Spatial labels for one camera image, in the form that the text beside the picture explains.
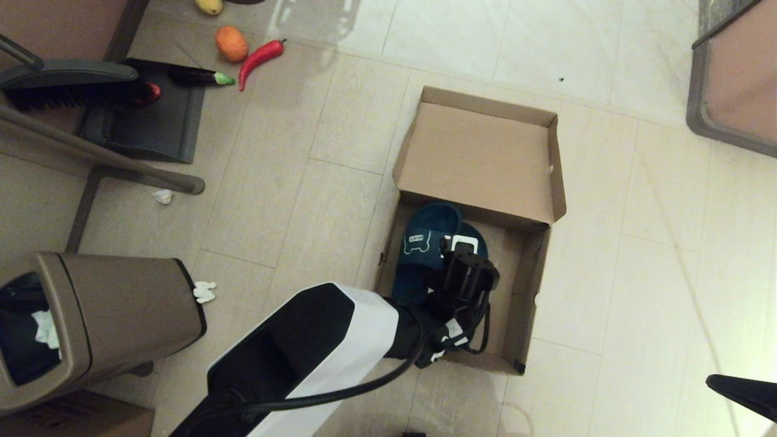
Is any brown table with dark rim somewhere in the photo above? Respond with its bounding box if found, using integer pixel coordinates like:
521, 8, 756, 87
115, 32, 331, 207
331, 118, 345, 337
0, 0, 150, 64

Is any dark teal rubber slipper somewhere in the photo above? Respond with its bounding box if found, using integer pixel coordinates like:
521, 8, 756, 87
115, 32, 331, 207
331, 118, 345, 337
392, 202, 465, 304
446, 223, 489, 262

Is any red toy chili pepper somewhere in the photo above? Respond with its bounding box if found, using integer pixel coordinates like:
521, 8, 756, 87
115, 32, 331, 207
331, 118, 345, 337
237, 39, 287, 92

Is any brown metal frame bar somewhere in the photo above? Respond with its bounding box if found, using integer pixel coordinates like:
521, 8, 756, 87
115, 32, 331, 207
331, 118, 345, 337
0, 103, 205, 254

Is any dark gray broom brush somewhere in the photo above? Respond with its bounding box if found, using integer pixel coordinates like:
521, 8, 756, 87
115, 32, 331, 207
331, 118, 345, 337
0, 33, 139, 111

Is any purple toy eggplant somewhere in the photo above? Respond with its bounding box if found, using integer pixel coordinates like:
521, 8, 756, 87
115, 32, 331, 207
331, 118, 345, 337
166, 66, 236, 86

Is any white tissue wad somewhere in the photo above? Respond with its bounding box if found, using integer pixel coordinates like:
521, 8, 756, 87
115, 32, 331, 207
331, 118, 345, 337
32, 310, 62, 360

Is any dark gray dustpan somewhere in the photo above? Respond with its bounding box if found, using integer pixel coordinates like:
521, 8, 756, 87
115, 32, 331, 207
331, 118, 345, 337
76, 58, 205, 163

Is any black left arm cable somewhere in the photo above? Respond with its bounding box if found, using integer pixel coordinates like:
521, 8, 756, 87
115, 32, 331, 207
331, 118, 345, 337
200, 300, 490, 425

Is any brown table with gray rim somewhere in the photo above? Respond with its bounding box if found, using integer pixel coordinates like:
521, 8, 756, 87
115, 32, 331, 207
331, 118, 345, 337
685, 0, 777, 160

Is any brown plastic trash bin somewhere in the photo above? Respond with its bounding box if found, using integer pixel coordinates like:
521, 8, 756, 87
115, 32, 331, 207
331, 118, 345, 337
0, 252, 208, 415

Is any black trash bag liner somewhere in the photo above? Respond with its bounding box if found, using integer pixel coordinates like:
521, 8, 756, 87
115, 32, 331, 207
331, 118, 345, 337
0, 272, 63, 386

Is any brown cardboard shoe box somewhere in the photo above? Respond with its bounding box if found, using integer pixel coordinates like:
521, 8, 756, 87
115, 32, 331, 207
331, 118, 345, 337
375, 86, 567, 375

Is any orange toy fruit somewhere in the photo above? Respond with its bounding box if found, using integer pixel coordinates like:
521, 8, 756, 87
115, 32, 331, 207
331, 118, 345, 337
214, 25, 248, 63

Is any brown cardboard carton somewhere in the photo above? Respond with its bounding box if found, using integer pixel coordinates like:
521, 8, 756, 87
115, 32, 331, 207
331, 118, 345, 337
0, 390, 155, 437

